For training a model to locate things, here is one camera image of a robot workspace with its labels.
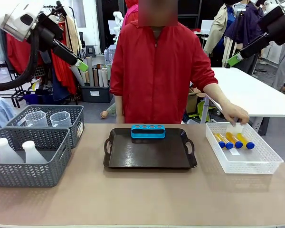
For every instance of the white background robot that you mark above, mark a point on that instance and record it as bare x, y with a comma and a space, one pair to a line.
117, 21

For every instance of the grey basket holding bottles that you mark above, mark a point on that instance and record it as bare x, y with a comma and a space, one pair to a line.
31, 174

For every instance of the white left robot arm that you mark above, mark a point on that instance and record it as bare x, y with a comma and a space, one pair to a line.
4, 14

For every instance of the person's left forearm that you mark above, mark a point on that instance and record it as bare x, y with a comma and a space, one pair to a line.
216, 95

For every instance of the person in red jacket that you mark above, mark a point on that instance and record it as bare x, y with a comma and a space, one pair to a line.
156, 71

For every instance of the cardboard box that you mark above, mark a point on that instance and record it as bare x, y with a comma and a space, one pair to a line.
192, 101

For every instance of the blue test tube rack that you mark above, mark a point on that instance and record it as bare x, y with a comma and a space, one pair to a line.
147, 133

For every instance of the white plastic bottle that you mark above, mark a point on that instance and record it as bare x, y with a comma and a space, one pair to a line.
33, 154
6, 153

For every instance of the clear plastic measuring cup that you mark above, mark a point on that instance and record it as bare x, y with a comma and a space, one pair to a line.
35, 120
61, 120

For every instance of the person's left hand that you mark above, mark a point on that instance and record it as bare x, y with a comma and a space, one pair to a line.
236, 114

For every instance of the person's right forearm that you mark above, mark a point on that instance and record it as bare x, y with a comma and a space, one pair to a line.
120, 109

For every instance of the tall grey tube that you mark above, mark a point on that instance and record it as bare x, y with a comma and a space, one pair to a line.
89, 69

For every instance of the orange tube with blue cap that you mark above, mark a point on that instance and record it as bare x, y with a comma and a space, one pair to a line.
219, 139
228, 145
232, 138
244, 140

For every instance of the large white roll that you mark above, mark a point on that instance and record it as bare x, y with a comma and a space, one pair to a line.
77, 76

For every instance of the light blue shirt cloth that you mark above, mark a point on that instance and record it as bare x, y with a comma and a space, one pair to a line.
0, 111

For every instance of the grey basket holding cups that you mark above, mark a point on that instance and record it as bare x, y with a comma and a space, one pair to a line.
61, 109

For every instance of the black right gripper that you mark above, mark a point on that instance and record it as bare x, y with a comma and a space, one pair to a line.
281, 26

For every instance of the white paper roll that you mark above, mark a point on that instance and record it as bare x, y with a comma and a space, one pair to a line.
105, 77

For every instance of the white background table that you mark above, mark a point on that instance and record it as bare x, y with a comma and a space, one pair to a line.
251, 95

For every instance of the white translucent plastic piece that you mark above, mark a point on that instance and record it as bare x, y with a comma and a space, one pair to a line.
235, 130

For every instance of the person in beige coat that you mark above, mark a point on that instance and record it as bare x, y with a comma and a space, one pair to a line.
219, 31

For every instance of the black plastic serving tray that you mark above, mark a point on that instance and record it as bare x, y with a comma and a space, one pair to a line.
149, 154

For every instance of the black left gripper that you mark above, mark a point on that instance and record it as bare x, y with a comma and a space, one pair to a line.
48, 31

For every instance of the white paper label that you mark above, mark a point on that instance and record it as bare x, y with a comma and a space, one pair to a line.
234, 152

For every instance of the green and white stool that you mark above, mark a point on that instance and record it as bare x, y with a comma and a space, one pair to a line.
202, 109

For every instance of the white perforated plastic basket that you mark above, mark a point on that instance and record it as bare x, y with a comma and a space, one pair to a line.
251, 164

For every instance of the red clothes on rack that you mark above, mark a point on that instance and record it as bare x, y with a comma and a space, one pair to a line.
61, 71

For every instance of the dark grey storage bin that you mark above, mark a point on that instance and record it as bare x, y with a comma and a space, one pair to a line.
96, 93

